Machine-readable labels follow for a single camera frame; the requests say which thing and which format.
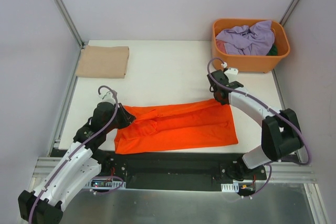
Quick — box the orange t shirt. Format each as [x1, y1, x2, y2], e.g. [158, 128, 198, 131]
[114, 99, 238, 154]

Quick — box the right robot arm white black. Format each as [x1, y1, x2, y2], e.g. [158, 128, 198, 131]
[207, 70, 303, 179]

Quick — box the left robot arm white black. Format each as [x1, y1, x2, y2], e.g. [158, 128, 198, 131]
[18, 102, 136, 223]

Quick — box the pink garment in basket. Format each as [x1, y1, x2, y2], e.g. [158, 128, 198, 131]
[216, 40, 226, 54]

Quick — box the orange plastic basket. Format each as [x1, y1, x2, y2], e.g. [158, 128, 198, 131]
[211, 18, 290, 73]

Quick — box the folded beige t shirt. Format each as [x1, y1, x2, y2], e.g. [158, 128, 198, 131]
[76, 46, 130, 79]

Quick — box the lilac t shirt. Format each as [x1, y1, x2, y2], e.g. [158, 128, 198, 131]
[215, 20, 275, 56]

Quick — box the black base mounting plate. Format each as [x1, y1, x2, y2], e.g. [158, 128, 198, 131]
[93, 152, 266, 191]

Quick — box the dark green garment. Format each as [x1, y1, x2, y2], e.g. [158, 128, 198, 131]
[267, 44, 278, 56]

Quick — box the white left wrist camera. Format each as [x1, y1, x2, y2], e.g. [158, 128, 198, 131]
[99, 91, 116, 104]

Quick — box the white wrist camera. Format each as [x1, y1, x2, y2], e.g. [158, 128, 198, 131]
[99, 91, 116, 104]
[221, 62, 239, 76]

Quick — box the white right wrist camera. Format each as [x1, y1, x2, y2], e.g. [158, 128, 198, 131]
[221, 62, 239, 76]

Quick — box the aluminium frame rail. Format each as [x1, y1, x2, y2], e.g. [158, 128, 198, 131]
[32, 157, 317, 184]

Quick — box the left aluminium corner post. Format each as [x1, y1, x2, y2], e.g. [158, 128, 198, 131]
[54, 0, 85, 49]

